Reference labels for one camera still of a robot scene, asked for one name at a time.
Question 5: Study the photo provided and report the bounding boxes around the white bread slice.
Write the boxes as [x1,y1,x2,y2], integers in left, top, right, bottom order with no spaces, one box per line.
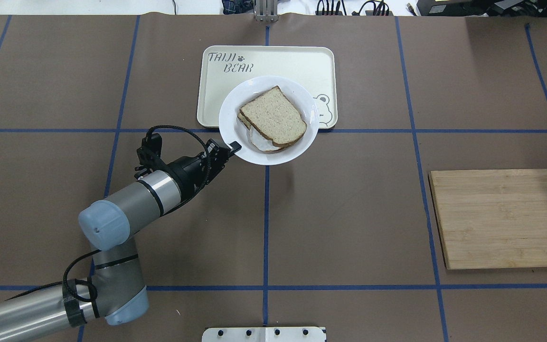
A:
[239,85,307,147]

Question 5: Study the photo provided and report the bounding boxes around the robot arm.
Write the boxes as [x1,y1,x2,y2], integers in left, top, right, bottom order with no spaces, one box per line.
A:
[0,133,241,342]

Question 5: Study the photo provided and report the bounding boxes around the aluminium frame post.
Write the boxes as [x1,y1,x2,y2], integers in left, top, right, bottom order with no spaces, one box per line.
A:
[252,0,279,23]

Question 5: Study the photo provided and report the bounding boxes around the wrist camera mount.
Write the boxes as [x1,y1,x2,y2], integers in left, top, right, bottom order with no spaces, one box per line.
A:
[134,133,167,180]

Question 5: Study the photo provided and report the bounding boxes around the cream rectangular tray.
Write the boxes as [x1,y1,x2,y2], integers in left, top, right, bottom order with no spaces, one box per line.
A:
[196,45,339,129]

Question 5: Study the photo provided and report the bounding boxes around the white round plate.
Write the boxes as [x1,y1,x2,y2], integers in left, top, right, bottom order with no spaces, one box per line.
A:
[218,76,320,165]

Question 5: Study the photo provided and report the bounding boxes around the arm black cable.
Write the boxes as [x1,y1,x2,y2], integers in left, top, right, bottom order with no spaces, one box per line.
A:
[62,125,212,302]

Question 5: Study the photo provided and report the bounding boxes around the wooden cutting board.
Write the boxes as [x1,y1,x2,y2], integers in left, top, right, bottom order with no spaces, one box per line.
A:
[428,169,547,270]

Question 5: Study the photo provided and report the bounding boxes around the white camera pillar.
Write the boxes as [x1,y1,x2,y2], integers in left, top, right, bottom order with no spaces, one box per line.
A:
[201,326,327,342]

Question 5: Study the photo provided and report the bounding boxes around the black cable bundle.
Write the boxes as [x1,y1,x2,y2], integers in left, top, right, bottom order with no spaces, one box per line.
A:
[315,0,394,17]

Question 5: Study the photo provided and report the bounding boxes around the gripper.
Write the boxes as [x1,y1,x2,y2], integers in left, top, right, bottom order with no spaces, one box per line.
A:
[167,139,242,195]

